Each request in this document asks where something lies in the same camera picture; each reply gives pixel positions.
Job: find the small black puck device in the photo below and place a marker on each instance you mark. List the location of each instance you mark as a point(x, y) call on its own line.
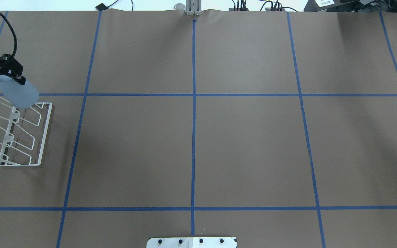
point(101, 7)

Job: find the aluminium frame post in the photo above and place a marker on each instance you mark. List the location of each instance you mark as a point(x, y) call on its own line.
point(193, 7)

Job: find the light blue plastic cup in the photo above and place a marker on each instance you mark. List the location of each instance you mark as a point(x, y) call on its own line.
point(20, 96)

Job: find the white wire cup holder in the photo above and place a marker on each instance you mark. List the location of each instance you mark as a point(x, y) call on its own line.
point(23, 133)

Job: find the black monitor stand base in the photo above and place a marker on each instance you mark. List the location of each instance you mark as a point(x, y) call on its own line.
point(363, 6)

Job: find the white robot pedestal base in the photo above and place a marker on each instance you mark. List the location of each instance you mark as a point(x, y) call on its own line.
point(192, 242)

